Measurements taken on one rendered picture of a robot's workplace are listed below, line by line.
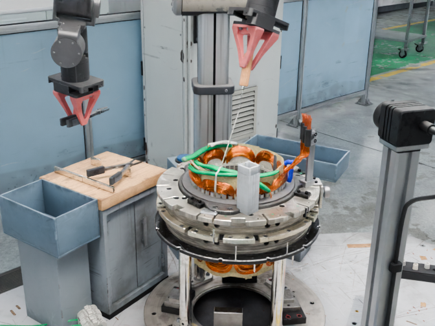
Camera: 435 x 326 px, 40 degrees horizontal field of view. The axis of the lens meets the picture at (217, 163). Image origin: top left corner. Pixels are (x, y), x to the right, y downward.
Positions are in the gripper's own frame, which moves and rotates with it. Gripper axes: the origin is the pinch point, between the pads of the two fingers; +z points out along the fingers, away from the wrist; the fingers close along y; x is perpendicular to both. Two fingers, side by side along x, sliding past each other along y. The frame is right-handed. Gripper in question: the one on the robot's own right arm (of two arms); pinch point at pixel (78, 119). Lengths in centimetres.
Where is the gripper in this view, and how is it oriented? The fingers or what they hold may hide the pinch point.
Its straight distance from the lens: 129.0
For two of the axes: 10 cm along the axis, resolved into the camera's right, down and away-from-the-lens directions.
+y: 8.0, 2.9, -5.2
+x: 5.9, -3.4, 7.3
